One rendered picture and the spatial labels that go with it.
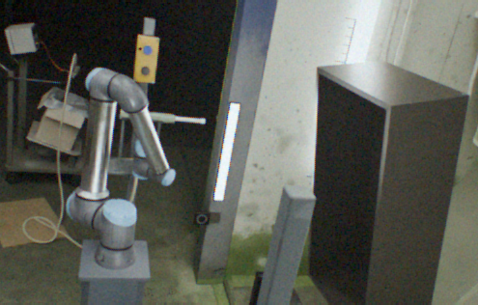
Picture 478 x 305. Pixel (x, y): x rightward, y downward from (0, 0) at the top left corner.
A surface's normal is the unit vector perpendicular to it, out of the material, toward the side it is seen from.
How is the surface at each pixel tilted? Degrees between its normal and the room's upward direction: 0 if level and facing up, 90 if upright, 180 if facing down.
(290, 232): 90
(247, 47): 90
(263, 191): 90
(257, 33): 90
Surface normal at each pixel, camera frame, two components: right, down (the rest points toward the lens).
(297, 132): 0.23, 0.38
